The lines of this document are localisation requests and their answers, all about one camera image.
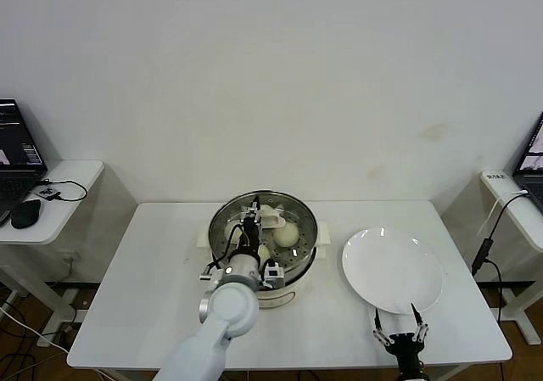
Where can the black laptop with dark screen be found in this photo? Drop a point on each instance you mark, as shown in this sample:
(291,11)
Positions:
(17,143)

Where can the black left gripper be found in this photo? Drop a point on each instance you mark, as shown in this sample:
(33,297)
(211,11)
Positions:
(250,239)

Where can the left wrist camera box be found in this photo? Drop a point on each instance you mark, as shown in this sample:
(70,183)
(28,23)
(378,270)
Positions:
(273,272)

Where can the white side table with mouse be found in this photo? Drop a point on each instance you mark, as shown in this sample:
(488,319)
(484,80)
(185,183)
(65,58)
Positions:
(63,211)

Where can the white round plate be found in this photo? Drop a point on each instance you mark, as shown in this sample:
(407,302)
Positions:
(390,270)

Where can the white wall socket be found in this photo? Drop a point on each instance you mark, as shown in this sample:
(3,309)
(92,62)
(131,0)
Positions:
(70,257)

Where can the black computer mouse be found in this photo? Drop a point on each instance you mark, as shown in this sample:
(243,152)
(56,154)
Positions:
(26,213)

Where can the cream electric cooking pot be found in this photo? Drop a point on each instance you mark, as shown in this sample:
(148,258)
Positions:
(288,298)

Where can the stainless steel steamer basket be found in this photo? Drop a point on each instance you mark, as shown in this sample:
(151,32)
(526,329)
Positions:
(302,263)

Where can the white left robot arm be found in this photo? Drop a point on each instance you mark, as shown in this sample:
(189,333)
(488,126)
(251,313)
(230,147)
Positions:
(229,309)

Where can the black laptop with pale windows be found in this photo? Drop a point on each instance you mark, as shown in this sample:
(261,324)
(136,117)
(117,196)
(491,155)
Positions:
(532,156)

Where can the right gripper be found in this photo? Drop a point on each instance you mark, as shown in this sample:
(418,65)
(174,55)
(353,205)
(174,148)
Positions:
(405,347)

